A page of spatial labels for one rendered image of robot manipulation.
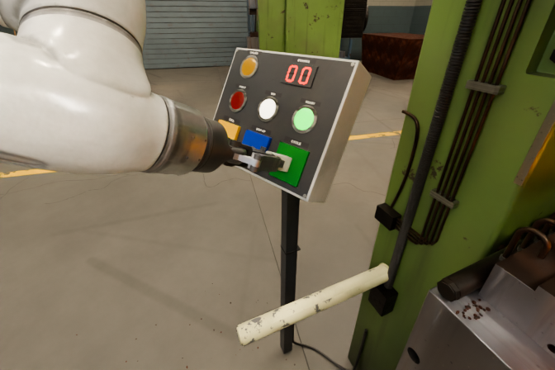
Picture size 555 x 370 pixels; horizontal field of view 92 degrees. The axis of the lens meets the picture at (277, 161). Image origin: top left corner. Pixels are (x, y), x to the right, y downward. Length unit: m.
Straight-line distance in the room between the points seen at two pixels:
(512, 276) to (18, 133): 0.53
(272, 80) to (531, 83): 0.44
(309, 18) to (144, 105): 4.75
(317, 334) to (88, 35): 1.38
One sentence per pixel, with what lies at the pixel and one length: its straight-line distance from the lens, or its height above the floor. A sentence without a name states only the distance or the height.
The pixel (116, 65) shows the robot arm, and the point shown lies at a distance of 0.29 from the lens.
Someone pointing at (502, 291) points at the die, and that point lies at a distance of 0.50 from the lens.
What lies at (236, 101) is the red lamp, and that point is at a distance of 0.67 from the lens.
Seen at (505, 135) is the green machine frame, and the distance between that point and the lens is 0.58.
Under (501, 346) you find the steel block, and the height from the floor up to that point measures 0.91.
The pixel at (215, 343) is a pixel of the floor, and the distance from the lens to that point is 1.46.
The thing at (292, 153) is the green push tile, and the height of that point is 1.03.
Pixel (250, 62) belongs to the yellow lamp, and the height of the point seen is 1.17.
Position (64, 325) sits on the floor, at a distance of 1.77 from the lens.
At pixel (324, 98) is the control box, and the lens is 0.54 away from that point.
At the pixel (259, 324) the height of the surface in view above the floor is 0.64.
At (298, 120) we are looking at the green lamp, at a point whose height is 1.09.
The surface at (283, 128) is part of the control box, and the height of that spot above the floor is 1.06.
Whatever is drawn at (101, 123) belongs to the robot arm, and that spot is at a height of 1.19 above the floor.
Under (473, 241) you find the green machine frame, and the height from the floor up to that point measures 0.88.
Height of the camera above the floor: 1.27
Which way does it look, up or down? 29 degrees down
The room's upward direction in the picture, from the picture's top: straight up
